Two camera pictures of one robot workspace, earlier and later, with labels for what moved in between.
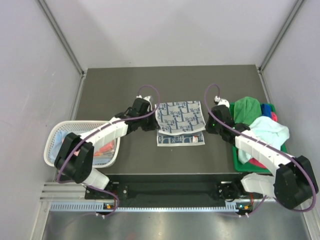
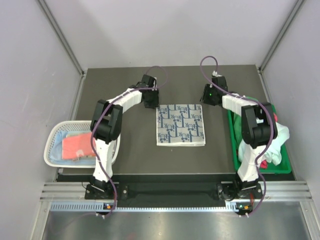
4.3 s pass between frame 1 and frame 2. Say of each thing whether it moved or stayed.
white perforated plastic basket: stayed
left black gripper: moved
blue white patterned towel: stayed
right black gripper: moved
